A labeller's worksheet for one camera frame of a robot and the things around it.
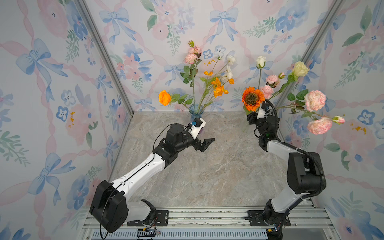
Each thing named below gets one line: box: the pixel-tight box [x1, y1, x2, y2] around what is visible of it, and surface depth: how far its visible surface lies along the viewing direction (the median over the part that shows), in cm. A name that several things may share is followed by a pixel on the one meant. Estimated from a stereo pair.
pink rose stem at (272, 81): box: [260, 72, 286, 100], surface depth 76 cm
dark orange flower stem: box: [241, 87, 265, 116], surface depth 64 cm
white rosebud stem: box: [256, 55, 266, 89], surface depth 77 cm
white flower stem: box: [210, 54, 236, 100], surface depth 89 cm
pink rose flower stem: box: [180, 39, 202, 114], surface depth 85 cm
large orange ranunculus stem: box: [158, 90, 193, 110], surface depth 73 cm
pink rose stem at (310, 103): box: [275, 89, 346, 135], surface depth 56 cm
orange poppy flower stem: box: [198, 70, 229, 112], surface depth 88 cm
